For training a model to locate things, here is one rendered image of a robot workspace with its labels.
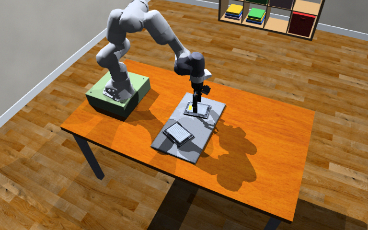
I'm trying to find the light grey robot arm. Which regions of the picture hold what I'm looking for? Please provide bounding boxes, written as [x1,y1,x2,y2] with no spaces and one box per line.
[96,0,212,102]

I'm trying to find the clear rectangular plastic lid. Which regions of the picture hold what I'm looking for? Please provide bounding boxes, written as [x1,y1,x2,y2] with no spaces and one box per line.
[187,103,208,115]

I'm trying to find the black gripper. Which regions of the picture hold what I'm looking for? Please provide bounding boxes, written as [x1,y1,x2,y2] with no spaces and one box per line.
[191,82,204,113]

